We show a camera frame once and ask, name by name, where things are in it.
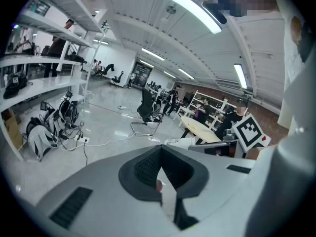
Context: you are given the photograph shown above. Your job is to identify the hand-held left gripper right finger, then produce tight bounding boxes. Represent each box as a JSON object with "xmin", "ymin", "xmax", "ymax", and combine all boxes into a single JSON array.
[{"xmin": 161, "ymin": 144, "xmax": 257, "ymax": 237}]

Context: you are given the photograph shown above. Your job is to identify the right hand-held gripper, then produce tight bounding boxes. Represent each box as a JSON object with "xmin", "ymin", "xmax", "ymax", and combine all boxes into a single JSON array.
[{"xmin": 189, "ymin": 114, "xmax": 272, "ymax": 159}]

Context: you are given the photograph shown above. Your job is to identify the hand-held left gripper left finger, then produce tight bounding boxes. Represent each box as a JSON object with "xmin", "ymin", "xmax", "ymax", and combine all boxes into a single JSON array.
[{"xmin": 37, "ymin": 144, "xmax": 180, "ymax": 237}]

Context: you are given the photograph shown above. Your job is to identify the person's right forearm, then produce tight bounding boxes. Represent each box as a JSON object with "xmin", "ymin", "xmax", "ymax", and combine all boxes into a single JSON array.
[{"xmin": 246, "ymin": 146, "xmax": 263, "ymax": 160}]

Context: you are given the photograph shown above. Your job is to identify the round cream table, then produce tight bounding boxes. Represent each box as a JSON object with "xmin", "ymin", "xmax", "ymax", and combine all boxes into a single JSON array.
[{"xmin": 181, "ymin": 116, "xmax": 222, "ymax": 145}]

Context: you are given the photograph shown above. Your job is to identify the small white table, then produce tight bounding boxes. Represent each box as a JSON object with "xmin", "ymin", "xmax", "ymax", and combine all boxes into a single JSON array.
[{"xmin": 172, "ymin": 105, "xmax": 196, "ymax": 128}]

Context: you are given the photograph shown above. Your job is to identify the white open shelf rack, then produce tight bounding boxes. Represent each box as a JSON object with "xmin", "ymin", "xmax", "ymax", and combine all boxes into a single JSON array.
[{"xmin": 189, "ymin": 89, "xmax": 237, "ymax": 130}]

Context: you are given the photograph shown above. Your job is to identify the white power strip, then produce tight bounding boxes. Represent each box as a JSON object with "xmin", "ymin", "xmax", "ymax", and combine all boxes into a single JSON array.
[{"xmin": 73, "ymin": 136, "xmax": 90, "ymax": 145}]

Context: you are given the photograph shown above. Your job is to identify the black cantilever mesh chair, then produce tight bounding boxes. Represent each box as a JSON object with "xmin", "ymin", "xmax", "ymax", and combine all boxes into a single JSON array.
[{"xmin": 130, "ymin": 89, "xmax": 165, "ymax": 136}]

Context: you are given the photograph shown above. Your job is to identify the long ceiling tube light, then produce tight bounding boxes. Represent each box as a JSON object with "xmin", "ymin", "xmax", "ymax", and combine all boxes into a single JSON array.
[
  {"xmin": 159, "ymin": 0, "xmax": 223, "ymax": 34},
  {"xmin": 234, "ymin": 63, "xmax": 248, "ymax": 90},
  {"xmin": 141, "ymin": 47, "xmax": 165, "ymax": 61},
  {"xmin": 178, "ymin": 68, "xmax": 196, "ymax": 80}
]

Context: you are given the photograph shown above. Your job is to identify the white and black backpacks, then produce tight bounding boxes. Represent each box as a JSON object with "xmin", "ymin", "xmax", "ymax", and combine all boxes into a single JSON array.
[{"xmin": 26, "ymin": 117, "xmax": 59, "ymax": 162}]

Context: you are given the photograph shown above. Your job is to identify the black glass double door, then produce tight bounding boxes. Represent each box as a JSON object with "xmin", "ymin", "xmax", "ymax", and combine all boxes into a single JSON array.
[{"xmin": 132, "ymin": 62, "xmax": 153, "ymax": 87}]

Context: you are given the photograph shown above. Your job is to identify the white and black floor machine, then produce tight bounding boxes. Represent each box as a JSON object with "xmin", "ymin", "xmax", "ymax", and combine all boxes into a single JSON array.
[
  {"xmin": 59, "ymin": 90, "xmax": 80, "ymax": 129},
  {"xmin": 40, "ymin": 101, "xmax": 65, "ymax": 139}
]

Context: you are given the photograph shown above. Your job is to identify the person's white printed shirt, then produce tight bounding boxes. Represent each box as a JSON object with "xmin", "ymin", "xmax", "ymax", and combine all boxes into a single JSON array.
[{"xmin": 271, "ymin": 0, "xmax": 316, "ymax": 138}]

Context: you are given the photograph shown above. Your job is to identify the black swivel office chair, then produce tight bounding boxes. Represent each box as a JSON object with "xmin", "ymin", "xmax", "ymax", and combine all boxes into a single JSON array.
[
  {"xmin": 110, "ymin": 71, "xmax": 124, "ymax": 88},
  {"xmin": 100, "ymin": 63, "xmax": 115, "ymax": 78}
]

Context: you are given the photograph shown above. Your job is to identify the cardboard box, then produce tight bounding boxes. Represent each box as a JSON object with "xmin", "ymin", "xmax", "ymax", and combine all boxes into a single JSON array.
[{"xmin": 1, "ymin": 109, "xmax": 24, "ymax": 152}]

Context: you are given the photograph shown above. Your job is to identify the large white shelving rack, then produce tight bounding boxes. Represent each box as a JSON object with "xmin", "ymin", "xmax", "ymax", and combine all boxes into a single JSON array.
[{"xmin": 0, "ymin": 0, "xmax": 111, "ymax": 162}]

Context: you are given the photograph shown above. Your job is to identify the black bag with tag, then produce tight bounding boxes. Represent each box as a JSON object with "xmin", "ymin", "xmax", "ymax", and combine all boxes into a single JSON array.
[{"xmin": 2, "ymin": 72, "xmax": 29, "ymax": 100}]

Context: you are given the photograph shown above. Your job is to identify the dark labelled box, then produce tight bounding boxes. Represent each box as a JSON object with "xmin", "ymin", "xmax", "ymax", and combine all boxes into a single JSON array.
[{"xmin": 26, "ymin": 0, "xmax": 51, "ymax": 17}]

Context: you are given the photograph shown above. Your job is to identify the black head-worn camera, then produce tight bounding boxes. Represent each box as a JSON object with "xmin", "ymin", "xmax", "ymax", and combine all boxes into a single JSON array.
[{"xmin": 201, "ymin": 0, "xmax": 228, "ymax": 25}]

